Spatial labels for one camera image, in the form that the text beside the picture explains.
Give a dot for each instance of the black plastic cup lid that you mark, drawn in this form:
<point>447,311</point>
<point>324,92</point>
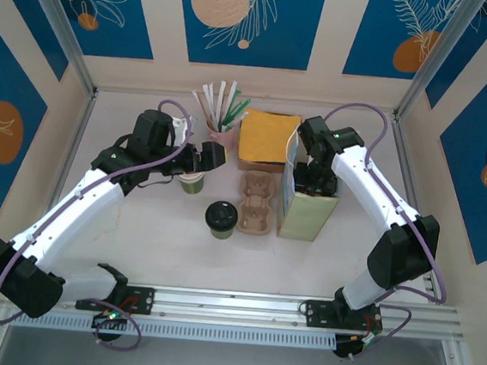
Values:
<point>221,216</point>

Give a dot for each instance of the yellow paper napkin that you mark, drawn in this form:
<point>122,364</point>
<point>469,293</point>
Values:
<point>265,137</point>

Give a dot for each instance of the aluminium frame post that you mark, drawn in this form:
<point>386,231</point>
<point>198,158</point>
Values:
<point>443,42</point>
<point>55,13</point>

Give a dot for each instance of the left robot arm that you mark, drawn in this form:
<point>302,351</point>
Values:
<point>63,221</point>

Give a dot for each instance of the pink straw holder cup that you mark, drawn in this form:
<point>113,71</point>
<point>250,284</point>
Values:
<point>219,139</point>

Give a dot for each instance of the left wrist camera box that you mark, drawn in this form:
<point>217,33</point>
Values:
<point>181,129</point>

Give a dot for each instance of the brown pulp cup carrier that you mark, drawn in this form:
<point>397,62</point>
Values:
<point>256,203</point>

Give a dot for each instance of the green straw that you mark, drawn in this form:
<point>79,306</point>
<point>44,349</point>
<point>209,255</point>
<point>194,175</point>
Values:
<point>232,106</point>
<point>238,113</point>

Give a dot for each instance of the white paper-wrapped straw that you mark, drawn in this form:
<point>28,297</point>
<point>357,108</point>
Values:
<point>215,102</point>
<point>229,101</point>
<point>210,103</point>
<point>238,120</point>
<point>201,105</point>
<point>221,102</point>

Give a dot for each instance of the wide aluminium base rail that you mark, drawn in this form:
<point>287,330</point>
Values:
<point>231,306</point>

